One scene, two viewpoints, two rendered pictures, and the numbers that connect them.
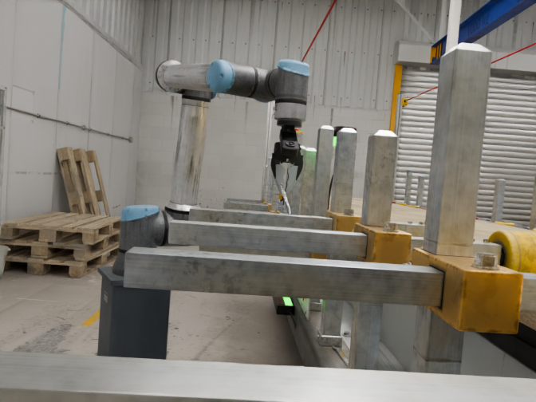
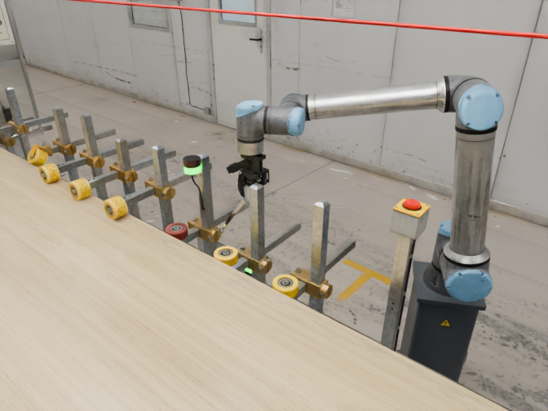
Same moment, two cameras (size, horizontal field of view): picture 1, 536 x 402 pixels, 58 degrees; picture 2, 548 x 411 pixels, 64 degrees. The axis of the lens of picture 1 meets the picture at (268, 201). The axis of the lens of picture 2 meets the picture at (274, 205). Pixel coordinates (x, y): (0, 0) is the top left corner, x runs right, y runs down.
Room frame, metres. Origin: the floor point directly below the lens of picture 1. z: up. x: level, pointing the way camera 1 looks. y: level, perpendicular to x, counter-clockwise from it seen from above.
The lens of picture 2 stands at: (2.35, -1.01, 1.75)
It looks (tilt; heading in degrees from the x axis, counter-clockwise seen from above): 29 degrees down; 132
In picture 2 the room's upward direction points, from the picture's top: straight up
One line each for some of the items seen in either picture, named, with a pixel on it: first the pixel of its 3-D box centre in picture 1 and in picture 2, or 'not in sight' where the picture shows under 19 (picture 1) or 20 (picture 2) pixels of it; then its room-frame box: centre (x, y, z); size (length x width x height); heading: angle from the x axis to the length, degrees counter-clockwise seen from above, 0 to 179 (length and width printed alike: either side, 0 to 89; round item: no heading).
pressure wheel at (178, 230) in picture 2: not in sight; (178, 240); (1.18, -0.25, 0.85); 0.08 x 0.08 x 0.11
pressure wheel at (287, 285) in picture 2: not in sight; (285, 295); (1.68, -0.22, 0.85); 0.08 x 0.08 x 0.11
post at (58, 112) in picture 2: not in sight; (68, 153); (0.22, -0.19, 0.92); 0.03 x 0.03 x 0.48; 4
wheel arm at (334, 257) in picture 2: not in sight; (320, 270); (1.67, -0.02, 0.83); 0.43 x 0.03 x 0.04; 94
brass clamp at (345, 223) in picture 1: (341, 225); (160, 188); (0.94, -0.15, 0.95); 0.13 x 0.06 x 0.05; 4
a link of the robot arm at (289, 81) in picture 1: (291, 83); (250, 121); (1.37, -0.04, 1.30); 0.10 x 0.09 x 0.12; 32
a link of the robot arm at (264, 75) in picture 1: (268, 85); (285, 120); (1.46, 0.03, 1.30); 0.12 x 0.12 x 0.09; 32
